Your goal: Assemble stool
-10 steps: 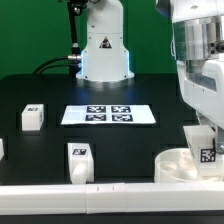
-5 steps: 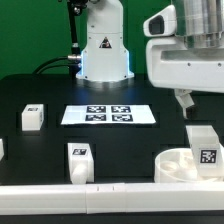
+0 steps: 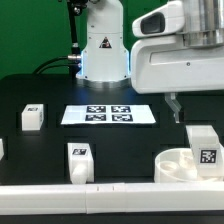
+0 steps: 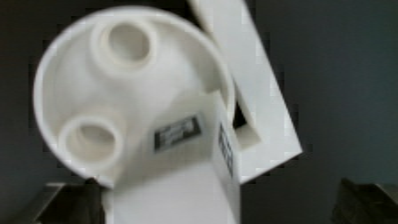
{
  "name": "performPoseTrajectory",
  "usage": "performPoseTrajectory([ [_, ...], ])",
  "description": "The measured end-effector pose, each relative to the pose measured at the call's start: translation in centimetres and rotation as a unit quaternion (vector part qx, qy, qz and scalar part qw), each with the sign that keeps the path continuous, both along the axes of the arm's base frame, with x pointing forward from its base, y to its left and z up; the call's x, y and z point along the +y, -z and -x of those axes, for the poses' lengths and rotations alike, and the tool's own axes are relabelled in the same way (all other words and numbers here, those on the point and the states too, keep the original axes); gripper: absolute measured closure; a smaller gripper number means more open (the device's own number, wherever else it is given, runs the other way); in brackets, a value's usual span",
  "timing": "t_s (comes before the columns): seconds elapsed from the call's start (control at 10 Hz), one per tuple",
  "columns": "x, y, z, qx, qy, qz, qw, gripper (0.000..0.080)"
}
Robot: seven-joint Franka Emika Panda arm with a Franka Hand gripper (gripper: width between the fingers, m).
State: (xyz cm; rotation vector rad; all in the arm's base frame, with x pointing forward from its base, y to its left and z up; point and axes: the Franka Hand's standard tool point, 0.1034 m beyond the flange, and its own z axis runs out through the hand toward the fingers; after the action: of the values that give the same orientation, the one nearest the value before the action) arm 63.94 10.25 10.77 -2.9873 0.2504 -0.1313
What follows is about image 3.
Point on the white sheet with four tags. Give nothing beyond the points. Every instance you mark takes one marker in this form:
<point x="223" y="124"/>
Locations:
<point x="107" y="114"/>

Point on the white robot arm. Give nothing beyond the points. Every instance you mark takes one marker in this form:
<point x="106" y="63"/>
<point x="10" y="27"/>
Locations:
<point x="106" y="62"/>

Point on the white block at left edge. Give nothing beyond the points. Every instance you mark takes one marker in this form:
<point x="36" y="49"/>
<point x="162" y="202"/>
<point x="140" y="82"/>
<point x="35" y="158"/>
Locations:
<point x="1" y="149"/>

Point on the white round stool seat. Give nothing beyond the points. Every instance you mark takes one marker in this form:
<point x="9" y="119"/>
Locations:
<point x="177" y="165"/>

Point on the white front rail wall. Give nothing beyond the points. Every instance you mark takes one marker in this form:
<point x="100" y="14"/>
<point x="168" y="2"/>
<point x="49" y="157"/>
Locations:
<point x="111" y="198"/>

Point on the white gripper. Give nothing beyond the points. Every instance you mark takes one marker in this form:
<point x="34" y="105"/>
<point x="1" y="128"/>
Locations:
<point x="164" y="64"/>

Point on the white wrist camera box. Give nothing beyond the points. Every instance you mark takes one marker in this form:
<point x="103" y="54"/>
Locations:
<point x="165" y="20"/>

